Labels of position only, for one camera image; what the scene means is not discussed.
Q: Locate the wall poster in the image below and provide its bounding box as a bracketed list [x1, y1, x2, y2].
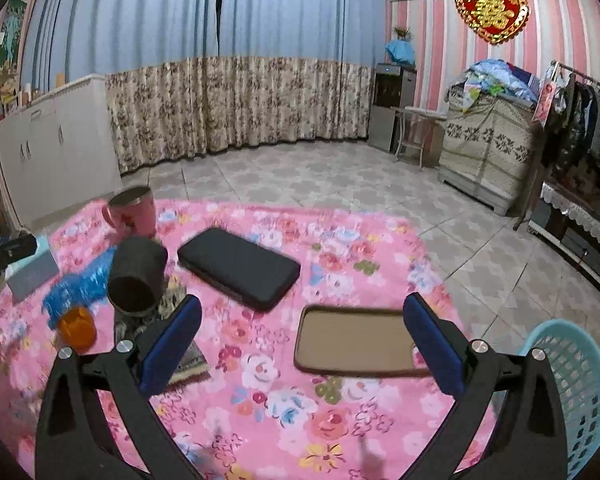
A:
[0, 0, 28, 68]

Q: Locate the row of hanging clothes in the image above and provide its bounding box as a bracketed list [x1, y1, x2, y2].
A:
[542, 67, 600, 176]

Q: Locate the pink hanging bag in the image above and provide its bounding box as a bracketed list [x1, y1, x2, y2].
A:
[532, 77, 556, 126]

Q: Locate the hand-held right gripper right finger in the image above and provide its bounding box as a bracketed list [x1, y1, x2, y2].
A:
[404, 292, 568, 480]

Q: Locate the brown phone case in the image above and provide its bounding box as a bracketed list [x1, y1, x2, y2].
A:
[294, 304, 433, 378]

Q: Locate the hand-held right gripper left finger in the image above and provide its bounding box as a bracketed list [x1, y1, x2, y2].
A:
[35, 294, 203, 480]

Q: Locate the light blue tissue box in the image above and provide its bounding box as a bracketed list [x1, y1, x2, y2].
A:
[5, 235, 61, 303]

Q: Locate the metal clothes rack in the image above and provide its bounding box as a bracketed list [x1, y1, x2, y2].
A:
[512, 60, 600, 233]

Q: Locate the red heart wall decoration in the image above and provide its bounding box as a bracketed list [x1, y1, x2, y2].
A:
[454, 0, 531, 45]

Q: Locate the black cylindrical cup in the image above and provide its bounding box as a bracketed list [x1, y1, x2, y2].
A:
[106, 236, 168, 317]

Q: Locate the blue floral curtain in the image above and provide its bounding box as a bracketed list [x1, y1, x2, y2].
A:
[17, 0, 226, 176]
[217, 0, 386, 153]

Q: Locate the grey water dispenser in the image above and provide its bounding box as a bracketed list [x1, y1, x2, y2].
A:
[369, 62, 417, 153]

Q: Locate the tangerine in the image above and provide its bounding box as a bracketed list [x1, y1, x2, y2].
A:
[56, 306, 98, 354]

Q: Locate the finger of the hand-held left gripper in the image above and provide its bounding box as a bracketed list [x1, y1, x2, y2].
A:
[0, 232, 38, 283]

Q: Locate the blue glitter packet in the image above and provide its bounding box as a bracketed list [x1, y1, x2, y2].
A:
[42, 247, 118, 331]

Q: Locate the pink floral tablecloth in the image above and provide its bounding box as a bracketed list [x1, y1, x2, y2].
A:
[0, 199, 501, 480]

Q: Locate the cabinet with patterned cover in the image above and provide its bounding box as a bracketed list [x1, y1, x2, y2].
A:
[438, 87, 543, 217]

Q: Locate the black zip case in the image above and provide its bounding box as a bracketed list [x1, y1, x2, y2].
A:
[176, 227, 302, 312]

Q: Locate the pink mug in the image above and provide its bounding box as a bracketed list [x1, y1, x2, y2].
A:
[102, 186, 157, 238]

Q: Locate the white cabinet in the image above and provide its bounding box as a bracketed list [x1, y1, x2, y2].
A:
[0, 74, 123, 231]

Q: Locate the light blue plastic basket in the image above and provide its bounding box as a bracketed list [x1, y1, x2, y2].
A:
[497, 319, 600, 480]

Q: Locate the pile of folded clothes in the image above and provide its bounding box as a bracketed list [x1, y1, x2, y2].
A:
[450, 59, 540, 106]

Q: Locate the low cabinet with lace cloth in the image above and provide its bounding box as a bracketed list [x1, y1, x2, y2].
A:
[527, 180, 600, 311]

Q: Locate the metal stool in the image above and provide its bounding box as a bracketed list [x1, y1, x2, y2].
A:
[394, 106, 448, 170]

